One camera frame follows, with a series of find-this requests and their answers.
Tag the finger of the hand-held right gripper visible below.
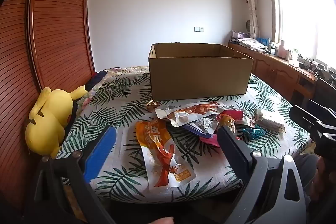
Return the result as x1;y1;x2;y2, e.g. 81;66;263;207
308;100;336;122
289;105;326;135

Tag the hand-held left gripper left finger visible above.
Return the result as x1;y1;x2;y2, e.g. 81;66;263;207
25;126;117;224

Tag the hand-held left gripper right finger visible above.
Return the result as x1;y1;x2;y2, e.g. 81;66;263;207
217;125;314;224

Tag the pink snack packet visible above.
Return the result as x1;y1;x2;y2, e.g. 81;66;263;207
199;134;221;147

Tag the white orange snack packet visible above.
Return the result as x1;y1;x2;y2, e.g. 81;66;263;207
155;102;223;127

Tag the large orange crayfish snack packet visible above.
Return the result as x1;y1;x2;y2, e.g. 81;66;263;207
135;119;197;190

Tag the brown cardboard box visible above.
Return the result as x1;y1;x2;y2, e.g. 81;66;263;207
148;42;254;101

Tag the person's left hand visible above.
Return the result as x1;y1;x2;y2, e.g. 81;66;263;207
146;217;174;224

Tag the black mesh chair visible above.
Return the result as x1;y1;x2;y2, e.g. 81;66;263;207
313;77;336;110

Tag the teal foil candy wrapper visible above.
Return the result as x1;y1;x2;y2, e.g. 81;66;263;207
242;126;267;139

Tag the white blue snack packet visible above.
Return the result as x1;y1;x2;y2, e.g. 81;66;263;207
183;118;219;139

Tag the leaf print blanket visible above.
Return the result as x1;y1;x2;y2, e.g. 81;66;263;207
56;73;315;204

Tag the wooden sideboard cabinet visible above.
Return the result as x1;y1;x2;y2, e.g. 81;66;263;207
228;40;319;104

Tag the yellow plush toy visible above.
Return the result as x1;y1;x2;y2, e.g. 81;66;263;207
25;85;90;159

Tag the white bottle green cap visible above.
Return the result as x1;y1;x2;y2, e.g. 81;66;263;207
290;49;300;66

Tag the small golden candy wrapper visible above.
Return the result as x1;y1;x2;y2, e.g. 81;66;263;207
146;99;159;112

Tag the pink bottle on cabinet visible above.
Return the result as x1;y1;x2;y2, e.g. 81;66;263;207
278;40;287;59

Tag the dark cloth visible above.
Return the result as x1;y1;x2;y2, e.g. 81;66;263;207
84;70;109;91

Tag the floral quilt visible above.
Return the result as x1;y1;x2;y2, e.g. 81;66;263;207
78;65;150;109

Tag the folded floral bedding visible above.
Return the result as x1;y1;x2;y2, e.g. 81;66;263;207
238;37;266;51

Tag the wooden framed window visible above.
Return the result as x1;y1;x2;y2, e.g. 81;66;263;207
265;0;336;71

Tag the small white fan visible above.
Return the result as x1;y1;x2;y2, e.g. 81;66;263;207
245;19;254;38

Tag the purple box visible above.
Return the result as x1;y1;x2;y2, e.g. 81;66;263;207
232;30;249;40

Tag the wooden slatted wardrobe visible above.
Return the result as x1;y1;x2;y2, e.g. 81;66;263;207
0;0;95;214

